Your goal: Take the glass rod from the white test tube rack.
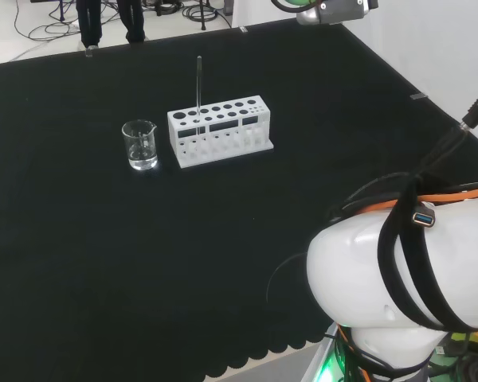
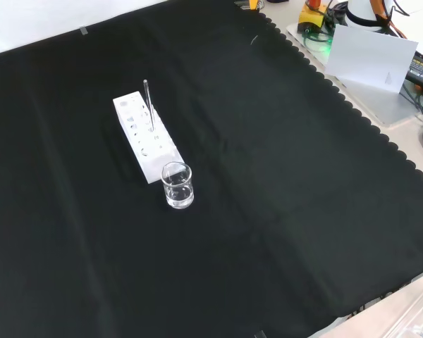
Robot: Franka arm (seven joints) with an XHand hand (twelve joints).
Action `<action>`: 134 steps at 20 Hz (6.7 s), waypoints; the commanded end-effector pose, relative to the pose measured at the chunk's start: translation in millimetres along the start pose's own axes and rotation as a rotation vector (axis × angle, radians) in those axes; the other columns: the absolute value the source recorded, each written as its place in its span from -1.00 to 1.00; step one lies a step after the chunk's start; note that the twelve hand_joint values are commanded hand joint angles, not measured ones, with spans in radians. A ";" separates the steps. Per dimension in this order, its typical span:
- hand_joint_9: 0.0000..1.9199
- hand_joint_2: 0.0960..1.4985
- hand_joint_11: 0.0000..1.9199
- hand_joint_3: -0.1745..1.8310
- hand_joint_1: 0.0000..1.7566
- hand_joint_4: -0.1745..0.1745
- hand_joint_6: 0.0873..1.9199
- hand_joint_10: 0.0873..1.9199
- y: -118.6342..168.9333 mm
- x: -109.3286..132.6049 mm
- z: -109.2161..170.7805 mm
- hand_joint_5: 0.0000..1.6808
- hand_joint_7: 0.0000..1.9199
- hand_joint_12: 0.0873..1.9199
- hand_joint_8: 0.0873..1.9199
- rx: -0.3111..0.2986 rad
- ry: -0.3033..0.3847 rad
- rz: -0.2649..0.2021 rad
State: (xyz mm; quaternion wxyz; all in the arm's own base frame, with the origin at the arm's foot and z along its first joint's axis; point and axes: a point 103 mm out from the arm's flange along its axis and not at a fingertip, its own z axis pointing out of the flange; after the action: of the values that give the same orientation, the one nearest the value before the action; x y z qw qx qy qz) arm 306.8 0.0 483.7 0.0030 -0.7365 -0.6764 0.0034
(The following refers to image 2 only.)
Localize clear plastic box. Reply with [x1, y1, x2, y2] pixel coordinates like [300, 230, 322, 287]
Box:
[382, 267, 423, 338]

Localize clear glass beaker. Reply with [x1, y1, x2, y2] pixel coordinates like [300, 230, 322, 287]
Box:
[160, 161, 195, 210]

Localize black table cloth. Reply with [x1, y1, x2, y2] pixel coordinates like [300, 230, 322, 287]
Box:
[0, 0, 423, 338]

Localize hex key set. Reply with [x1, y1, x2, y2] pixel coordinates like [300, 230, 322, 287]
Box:
[233, 0, 266, 11]

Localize yellow stop button box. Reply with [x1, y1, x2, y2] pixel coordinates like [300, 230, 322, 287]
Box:
[296, 0, 328, 35]

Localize grey metal base plate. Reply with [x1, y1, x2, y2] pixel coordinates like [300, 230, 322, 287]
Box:
[285, 20, 423, 126]

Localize white test tube rack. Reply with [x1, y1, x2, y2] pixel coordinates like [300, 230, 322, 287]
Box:
[112, 90, 184, 184]

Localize pale white board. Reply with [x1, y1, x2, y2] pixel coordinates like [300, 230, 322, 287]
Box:
[324, 23, 419, 94]

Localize orange cable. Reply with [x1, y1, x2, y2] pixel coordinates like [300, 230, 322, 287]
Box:
[370, 0, 408, 39]

